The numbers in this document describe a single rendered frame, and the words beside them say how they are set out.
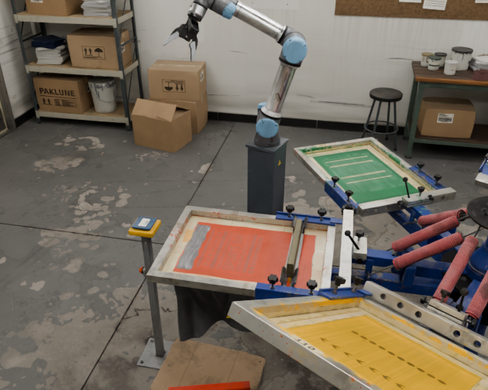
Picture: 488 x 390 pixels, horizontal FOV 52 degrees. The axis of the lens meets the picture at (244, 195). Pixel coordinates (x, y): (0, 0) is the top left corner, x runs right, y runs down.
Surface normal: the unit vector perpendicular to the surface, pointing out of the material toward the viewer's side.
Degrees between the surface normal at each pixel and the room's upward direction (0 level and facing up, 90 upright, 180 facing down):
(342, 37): 90
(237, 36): 90
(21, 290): 0
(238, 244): 0
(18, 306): 0
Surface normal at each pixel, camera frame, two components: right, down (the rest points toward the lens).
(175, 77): -0.13, 0.48
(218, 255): 0.00, -0.86
